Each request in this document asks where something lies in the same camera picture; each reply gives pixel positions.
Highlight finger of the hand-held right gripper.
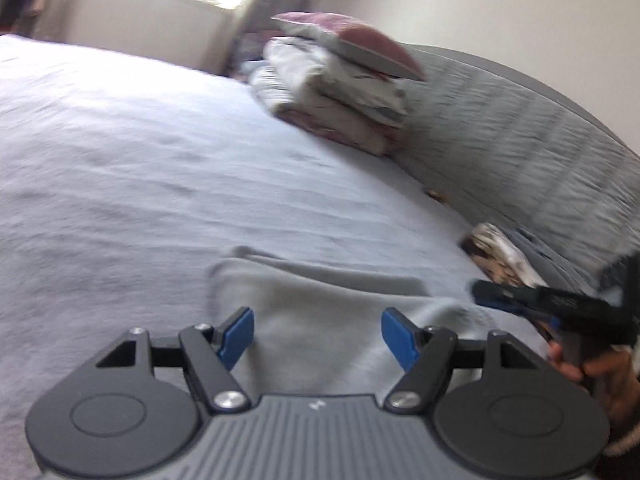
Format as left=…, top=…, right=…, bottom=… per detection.
left=477, top=300, right=563, bottom=335
left=466, top=280, right=553, bottom=311

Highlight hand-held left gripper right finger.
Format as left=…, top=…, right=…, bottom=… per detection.
left=381, top=307, right=541, bottom=413

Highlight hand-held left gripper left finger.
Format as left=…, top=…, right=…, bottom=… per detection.
left=95, top=306, right=256, bottom=415

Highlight grey sweatshirt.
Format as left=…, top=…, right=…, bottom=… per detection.
left=207, top=245, right=551, bottom=401

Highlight person's right forearm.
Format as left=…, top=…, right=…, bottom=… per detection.
left=602, top=420, right=640, bottom=458

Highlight person's right hand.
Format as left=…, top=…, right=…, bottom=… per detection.
left=547, top=337, right=640, bottom=431

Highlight brown and cream printed cloth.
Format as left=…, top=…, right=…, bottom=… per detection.
left=460, top=222, right=548, bottom=291

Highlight grey cushion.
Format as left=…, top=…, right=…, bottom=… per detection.
left=515, top=227, right=601, bottom=292

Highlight grey padded headboard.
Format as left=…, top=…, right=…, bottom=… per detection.
left=392, top=45, right=640, bottom=301

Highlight grey bed blanket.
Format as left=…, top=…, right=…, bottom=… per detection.
left=0, top=34, right=551, bottom=480

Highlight folded grey quilt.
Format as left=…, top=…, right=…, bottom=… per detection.
left=247, top=37, right=411, bottom=157

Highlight grey and pink pillows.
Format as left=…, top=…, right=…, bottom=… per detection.
left=235, top=30, right=273, bottom=81

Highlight pink and grey pillow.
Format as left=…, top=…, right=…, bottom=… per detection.
left=270, top=11, right=428, bottom=82

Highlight patterned beige curtain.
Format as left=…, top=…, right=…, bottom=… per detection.
left=227, top=0, right=331, bottom=76

